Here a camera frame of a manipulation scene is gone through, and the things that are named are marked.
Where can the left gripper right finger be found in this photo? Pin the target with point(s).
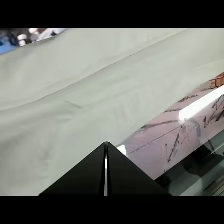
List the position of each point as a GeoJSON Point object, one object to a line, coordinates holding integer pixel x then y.
{"type": "Point", "coordinates": [130, 178]}

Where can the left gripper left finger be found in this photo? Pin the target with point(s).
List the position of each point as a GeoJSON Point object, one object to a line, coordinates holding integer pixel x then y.
{"type": "Point", "coordinates": [86, 176]}

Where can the pale grey garment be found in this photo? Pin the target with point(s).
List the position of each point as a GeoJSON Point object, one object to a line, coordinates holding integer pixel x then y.
{"type": "Point", "coordinates": [83, 86]}

